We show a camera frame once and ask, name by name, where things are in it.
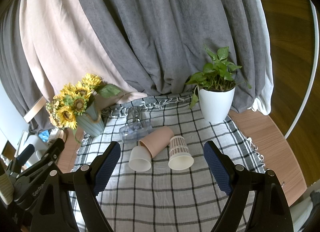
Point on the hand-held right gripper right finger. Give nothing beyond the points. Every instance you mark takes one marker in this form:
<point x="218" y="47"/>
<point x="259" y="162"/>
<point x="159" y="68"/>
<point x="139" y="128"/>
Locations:
<point x="218" y="169"/>

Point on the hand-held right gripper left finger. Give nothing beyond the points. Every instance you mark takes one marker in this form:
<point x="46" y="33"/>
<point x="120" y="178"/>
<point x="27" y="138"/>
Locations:
<point x="107" y="167"/>

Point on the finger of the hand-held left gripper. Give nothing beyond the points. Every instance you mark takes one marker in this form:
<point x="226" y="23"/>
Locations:
<point x="26" y="151"/>
<point x="51" y="154"/>

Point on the white translucent cup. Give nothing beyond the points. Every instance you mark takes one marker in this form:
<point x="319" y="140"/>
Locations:
<point x="139" y="159"/>

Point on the clear bluish plastic cup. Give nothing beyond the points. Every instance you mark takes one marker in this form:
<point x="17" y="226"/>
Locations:
<point x="133" y="133"/>

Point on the plaid paper cup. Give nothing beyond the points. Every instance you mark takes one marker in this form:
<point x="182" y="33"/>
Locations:
<point x="179" y="148"/>

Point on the pink cup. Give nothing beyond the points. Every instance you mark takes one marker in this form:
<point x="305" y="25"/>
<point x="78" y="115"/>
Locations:
<point x="157" y="140"/>

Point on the blue cloth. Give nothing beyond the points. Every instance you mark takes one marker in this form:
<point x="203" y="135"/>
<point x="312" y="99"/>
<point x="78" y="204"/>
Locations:
<point x="46" y="135"/>

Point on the beige ribbed cloth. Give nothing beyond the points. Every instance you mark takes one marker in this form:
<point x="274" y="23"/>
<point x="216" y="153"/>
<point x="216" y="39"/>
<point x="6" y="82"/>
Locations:
<point x="5" y="187"/>

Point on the teal ribbed vase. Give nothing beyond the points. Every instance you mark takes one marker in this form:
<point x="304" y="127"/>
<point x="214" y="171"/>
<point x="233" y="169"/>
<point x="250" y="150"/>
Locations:
<point x="92" y="125"/>

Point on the checked tablecloth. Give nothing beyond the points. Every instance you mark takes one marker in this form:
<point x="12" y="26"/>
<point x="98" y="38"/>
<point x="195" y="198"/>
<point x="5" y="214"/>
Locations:
<point x="155" y="192"/>

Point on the sunflower bouquet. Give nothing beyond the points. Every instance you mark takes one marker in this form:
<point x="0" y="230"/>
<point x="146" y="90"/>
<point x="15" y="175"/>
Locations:
<point x="72" y="102"/>

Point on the clear glass mug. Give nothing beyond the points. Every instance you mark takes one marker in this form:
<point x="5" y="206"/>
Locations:
<point x="135" y="114"/>

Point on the white ribbed plant pot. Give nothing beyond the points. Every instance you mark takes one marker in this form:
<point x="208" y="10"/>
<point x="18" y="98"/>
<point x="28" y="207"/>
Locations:
<point x="216" y="105"/>

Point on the green pothos plant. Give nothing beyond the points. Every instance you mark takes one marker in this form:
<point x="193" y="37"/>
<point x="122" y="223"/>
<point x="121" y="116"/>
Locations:
<point x="215" y="69"/>

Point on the white sheer curtain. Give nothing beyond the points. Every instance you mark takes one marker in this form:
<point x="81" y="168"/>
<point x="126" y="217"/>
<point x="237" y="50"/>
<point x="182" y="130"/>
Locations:
<point x="263" y="76"/>

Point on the beige curtain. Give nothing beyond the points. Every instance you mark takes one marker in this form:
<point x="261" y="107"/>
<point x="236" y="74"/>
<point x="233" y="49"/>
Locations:
<point x="57" y="46"/>

